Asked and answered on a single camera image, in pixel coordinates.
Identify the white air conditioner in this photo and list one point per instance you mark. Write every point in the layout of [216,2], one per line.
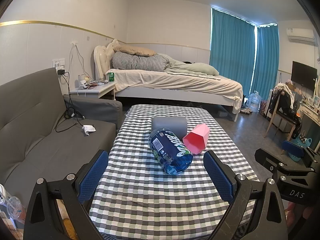
[300,35]

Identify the white nightstand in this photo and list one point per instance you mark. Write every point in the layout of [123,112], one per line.
[100,90]

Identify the grey cylindrical container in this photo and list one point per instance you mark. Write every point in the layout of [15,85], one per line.
[172,125]

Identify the checkered duvet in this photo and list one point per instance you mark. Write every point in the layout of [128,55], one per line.
[140,62]

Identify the crumpled white tissue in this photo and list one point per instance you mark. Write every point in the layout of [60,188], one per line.
[88,129]

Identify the wooden chair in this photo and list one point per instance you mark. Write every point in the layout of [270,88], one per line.
[275,120]

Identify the black television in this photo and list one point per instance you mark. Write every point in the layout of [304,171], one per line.
[303,73]

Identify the beige pillow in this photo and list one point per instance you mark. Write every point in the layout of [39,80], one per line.
[140,50]

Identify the white bed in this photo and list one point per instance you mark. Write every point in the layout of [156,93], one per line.
[180,85]

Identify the white jar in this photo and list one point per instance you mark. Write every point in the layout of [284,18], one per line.
[81,80]

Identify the grey sofa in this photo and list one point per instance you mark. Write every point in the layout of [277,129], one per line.
[37,135]

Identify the blue plastic basket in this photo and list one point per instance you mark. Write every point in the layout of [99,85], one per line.
[303,142]

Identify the pale green blanket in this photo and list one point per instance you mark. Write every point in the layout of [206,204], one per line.
[192,68]

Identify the green soda can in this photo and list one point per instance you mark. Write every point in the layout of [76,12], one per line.
[111,77]

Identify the pink cup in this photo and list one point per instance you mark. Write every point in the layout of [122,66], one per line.
[197,140]

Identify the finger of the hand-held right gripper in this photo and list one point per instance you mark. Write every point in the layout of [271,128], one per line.
[272,161]
[295,148]

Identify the person's right hand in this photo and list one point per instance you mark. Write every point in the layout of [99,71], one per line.
[290,216]

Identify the white dresser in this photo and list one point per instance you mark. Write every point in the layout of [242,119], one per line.
[311,120]

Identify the blue label plastic bottle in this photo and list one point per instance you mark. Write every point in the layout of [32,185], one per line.
[170,150]

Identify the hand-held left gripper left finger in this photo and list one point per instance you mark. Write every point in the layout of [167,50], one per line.
[92,177]

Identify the clear water jug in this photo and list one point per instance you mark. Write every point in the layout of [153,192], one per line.
[255,102]

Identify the checkered tablecloth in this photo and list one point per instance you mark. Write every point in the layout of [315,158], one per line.
[150,197]

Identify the teal curtain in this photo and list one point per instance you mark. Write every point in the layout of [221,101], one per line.
[230,52]
[266,62]

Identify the white wall socket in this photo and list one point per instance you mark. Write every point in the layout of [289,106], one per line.
[58,62]

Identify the pair of shoes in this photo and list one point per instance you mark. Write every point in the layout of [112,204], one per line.
[246,111]

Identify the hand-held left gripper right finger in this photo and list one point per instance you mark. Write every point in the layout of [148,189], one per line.
[220,177]

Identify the black jacket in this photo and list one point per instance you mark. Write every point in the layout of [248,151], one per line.
[287,105]

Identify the clear plastic cup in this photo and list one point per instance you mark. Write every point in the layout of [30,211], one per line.
[12,206]

